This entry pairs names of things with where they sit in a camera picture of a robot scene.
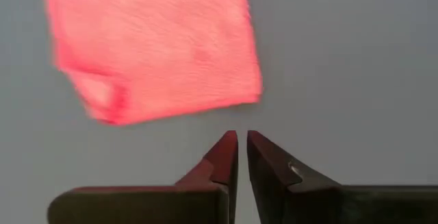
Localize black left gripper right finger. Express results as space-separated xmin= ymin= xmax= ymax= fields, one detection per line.
xmin=246 ymin=130 xmax=438 ymax=224

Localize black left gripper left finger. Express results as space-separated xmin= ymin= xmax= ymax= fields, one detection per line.
xmin=47 ymin=130 xmax=240 ymax=224

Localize pink terry towel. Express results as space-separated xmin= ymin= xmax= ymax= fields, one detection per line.
xmin=42 ymin=0 xmax=264 ymax=127

